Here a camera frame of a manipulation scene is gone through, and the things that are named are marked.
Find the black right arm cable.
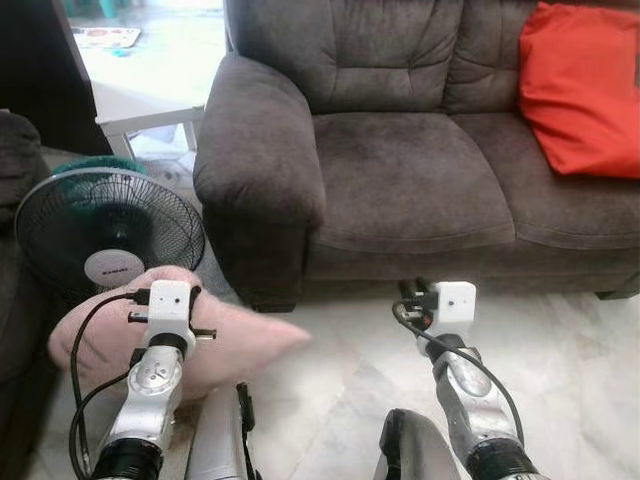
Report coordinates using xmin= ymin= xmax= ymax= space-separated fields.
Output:
xmin=392 ymin=303 xmax=526 ymax=446

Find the red pillow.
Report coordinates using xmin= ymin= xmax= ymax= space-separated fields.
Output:
xmin=517 ymin=2 xmax=640 ymax=180

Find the dark brown armchair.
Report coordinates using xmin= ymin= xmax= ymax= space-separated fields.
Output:
xmin=0 ymin=110 xmax=61 ymax=480

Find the white low table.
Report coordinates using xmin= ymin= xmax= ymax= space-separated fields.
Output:
xmin=82 ymin=45 xmax=227 ymax=159

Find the dark brown fabric sofa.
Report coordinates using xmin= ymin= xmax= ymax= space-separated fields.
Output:
xmin=193 ymin=0 xmax=640 ymax=313

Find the dark wooden door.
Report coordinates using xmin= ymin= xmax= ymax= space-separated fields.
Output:
xmin=0 ymin=0 xmax=113 ymax=156

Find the silver left robot leg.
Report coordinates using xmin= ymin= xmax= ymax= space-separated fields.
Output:
xmin=185 ymin=383 xmax=261 ymax=480

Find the black and white floor fan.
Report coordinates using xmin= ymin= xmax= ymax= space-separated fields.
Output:
xmin=14 ymin=167 xmax=236 ymax=306

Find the teal lined waste bin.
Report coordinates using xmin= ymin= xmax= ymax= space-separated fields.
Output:
xmin=55 ymin=155 xmax=151 ymax=179

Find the silver right robot leg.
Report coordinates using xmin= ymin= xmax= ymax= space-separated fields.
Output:
xmin=375 ymin=408 xmax=461 ymax=480

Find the pink cat face pillow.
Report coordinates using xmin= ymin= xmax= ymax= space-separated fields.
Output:
xmin=47 ymin=265 xmax=313 ymax=403

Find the colourful floor mat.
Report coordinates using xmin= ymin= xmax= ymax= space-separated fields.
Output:
xmin=72 ymin=27 xmax=142 ymax=50

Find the silver robot leg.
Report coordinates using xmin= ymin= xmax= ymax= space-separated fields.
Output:
xmin=375 ymin=408 xmax=461 ymax=480
xmin=185 ymin=383 xmax=261 ymax=480

